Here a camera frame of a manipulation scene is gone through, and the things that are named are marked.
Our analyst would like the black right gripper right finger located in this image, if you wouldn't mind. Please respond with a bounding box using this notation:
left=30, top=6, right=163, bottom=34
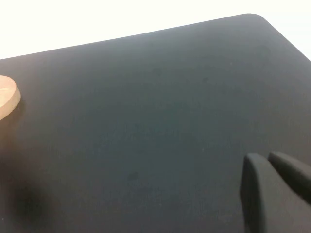
left=266, top=151, right=311, bottom=193

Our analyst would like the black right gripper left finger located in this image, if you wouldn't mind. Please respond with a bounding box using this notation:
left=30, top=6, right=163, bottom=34
left=239, top=152, right=311, bottom=233

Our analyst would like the light wooden headphone stand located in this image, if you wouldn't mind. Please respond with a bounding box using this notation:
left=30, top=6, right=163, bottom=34
left=0, top=75, right=21, bottom=121

